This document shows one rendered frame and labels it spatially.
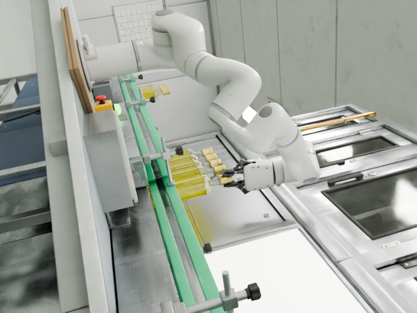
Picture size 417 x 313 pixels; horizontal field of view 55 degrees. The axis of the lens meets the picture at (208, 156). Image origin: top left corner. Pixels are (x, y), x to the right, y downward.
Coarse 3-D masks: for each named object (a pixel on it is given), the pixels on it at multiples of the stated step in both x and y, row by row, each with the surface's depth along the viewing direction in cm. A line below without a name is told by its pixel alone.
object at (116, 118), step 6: (114, 114) 107; (114, 120) 106; (120, 126) 114; (120, 132) 98; (120, 138) 99; (120, 144) 99; (120, 150) 101; (126, 150) 118; (126, 156) 101; (126, 162) 101; (126, 168) 103; (126, 174) 104; (132, 180) 104; (132, 186) 104; (132, 192) 105; (132, 198) 107
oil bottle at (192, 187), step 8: (192, 176) 136; (200, 176) 136; (208, 176) 136; (176, 184) 133; (184, 184) 132; (192, 184) 132; (200, 184) 133; (208, 184) 134; (184, 192) 132; (192, 192) 133; (200, 192) 134; (208, 192) 135; (152, 200) 130
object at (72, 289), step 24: (48, 24) 122; (48, 48) 116; (48, 72) 111; (48, 96) 106; (48, 120) 102; (48, 144) 98; (48, 168) 94; (48, 192) 91; (72, 192) 91; (72, 216) 88; (72, 240) 85; (72, 264) 82; (72, 288) 80; (72, 312) 77
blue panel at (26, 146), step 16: (32, 80) 253; (32, 96) 217; (0, 128) 174; (16, 128) 172; (32, 128) 169; (0, 144) 156; (16, 144) 154; (32, 144) 152; (0, 160) 141; (16, 160) 140; (32, 160) 138; (16, 176) 128; (32, 176) 126
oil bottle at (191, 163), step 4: (192, 160) 147; (196, 160) 147; (176, 164) 146; (180, 164) 145; (184, 164) 145; (188, 164) 144; (192, 164) 144; (196, 164) 144; (200, 164) 144; (172, 168) 143; (176, 168) 143; (180, 168) 142; (184, 168) 142
